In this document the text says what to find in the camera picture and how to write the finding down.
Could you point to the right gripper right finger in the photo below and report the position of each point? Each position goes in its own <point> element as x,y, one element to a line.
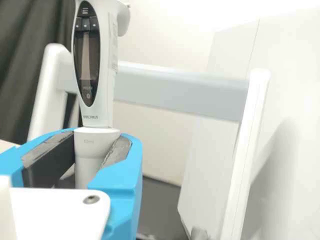
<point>125,180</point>

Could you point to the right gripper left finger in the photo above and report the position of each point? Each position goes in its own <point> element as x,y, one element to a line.
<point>32,150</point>

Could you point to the pipette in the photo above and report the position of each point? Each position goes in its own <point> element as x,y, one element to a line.
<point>100,105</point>

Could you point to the white incubator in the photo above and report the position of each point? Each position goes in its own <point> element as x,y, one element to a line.
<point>215,162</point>

